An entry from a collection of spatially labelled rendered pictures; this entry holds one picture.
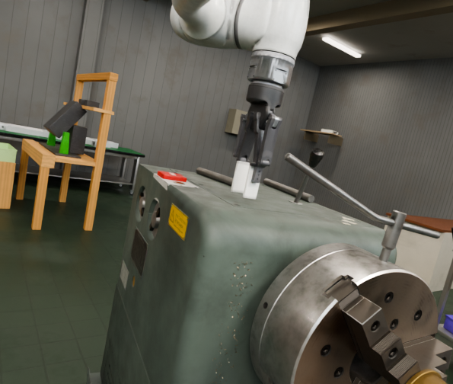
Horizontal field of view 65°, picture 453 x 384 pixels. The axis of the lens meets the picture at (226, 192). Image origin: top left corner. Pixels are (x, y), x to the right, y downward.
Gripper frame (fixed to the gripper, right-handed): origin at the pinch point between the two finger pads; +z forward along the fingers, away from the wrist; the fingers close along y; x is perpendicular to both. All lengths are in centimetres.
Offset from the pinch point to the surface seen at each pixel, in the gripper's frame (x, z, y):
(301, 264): 1.8, 10.0, 21.3
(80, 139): -8, 27, -410
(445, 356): 23.8, 19.4, 35.7
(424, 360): 17.7, 19.2, 36.0
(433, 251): 423, 75, -216
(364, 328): 2.5, 13.1, 35.7
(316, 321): -1.9, 14.5, 31.4
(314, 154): 16.4, -8.8, 0.1
